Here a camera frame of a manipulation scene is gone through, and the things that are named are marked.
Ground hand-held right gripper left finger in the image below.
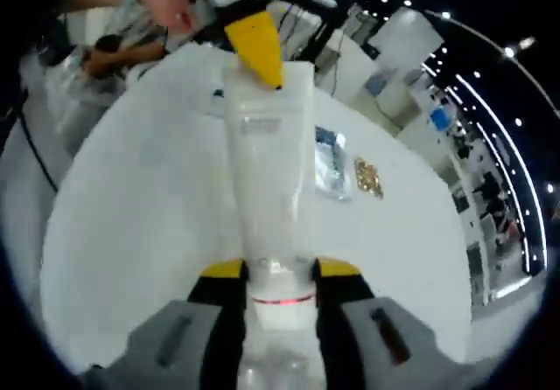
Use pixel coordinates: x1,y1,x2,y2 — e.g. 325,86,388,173
108,258,250,390

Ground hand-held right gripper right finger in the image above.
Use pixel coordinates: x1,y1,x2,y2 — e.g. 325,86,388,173
312,256,465,390

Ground white skincare tube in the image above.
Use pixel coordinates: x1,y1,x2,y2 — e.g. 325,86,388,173
220,59,319,333

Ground gold patterned skincare packet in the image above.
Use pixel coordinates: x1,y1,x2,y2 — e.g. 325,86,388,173
352,157,386,200

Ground green and blue skincare packet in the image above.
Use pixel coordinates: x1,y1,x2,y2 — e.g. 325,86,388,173
313,125,354,203

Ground blue storage box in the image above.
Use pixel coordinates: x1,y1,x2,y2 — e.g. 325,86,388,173
430,105,457,132

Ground black display stand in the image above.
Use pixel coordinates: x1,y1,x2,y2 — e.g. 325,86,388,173
270,0,339,71

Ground thin black cable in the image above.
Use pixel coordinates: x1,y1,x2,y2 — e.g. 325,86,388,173
16,96,61,195

